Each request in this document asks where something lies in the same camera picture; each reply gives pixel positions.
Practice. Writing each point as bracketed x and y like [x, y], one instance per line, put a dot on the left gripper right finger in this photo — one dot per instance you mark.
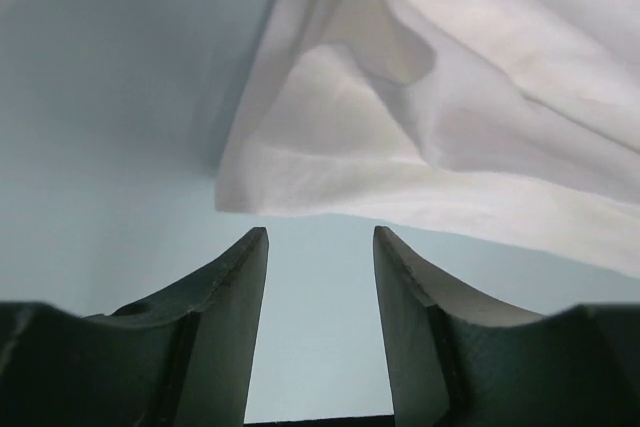
[459, 357]

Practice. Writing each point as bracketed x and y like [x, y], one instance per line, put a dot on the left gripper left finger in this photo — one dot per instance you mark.
[179, 357]

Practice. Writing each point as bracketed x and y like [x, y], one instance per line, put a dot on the white t shirt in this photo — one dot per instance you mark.
[511, 121]

